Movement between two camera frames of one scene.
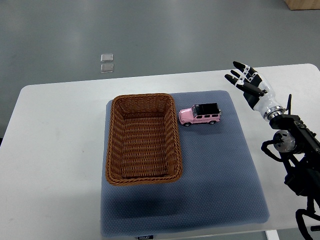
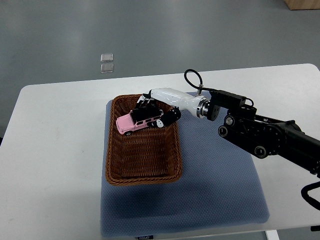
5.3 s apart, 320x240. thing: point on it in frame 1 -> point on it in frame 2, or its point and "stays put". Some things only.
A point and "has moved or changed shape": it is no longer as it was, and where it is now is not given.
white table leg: [272, 235] stays put
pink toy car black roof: [200, 113] has moved or changed shape
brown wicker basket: [142, 144] stays put
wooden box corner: [294, 5] stays put
